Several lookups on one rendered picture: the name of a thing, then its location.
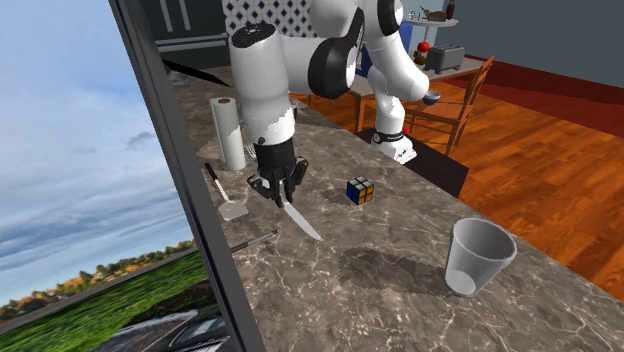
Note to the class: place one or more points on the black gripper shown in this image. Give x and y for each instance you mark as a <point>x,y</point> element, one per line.
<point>275,158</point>

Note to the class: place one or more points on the silver kitchen knife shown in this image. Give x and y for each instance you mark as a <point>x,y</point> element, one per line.
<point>302,222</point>

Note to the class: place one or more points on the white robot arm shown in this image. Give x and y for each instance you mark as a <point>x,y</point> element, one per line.
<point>263,78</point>

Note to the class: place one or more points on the thin dark rod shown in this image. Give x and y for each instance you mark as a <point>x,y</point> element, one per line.
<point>253,241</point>

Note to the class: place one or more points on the white paper towel roll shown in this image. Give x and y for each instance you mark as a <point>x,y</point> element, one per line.
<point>230,131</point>

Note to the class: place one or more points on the coloured puzzle cube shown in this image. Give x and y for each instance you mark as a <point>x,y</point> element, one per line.
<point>360,191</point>

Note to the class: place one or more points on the dark robot stand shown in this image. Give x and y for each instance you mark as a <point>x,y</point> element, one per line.
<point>436,168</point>

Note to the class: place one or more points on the blue bowl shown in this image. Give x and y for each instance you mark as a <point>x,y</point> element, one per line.
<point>431,99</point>

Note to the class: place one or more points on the wooden chair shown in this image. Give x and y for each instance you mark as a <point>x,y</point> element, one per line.
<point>458,109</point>

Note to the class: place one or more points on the clear drinking glass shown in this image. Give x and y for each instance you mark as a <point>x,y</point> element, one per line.
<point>480,253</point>

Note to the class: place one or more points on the round white side table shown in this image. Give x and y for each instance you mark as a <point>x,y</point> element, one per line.
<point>431,19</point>

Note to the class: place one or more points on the dark wall cabinet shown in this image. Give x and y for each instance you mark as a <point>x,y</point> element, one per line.
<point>195,24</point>

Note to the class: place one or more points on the window with dark frame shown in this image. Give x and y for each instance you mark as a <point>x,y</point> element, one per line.
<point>73,170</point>

